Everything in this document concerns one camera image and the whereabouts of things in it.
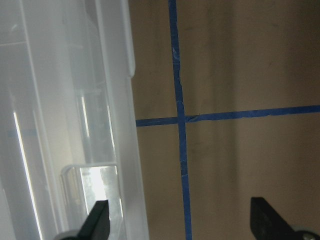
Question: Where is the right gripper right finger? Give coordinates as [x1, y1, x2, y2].
[250, 197, 320, 240]

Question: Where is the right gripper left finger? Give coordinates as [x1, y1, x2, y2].
[56, 200, 111, 240]

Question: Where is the clear plastic box lid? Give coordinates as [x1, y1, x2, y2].
[0, 0, 149, 240]

